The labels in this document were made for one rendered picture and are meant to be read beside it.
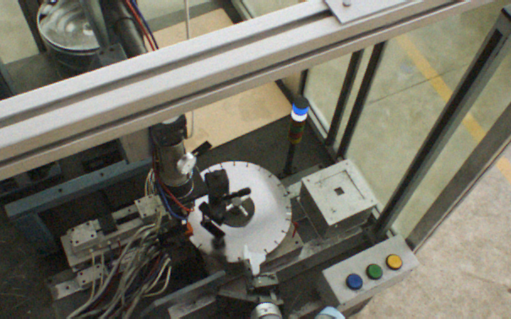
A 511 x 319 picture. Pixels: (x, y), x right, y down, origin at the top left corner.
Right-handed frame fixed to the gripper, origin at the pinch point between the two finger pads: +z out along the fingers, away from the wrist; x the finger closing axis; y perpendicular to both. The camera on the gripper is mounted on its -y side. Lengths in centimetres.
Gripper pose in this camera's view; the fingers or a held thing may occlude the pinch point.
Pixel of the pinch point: (244, 267)
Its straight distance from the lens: 156.4
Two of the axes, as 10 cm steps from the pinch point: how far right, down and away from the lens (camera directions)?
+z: -1.8, -4.3, 8.8
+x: -0.6, -8.9, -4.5
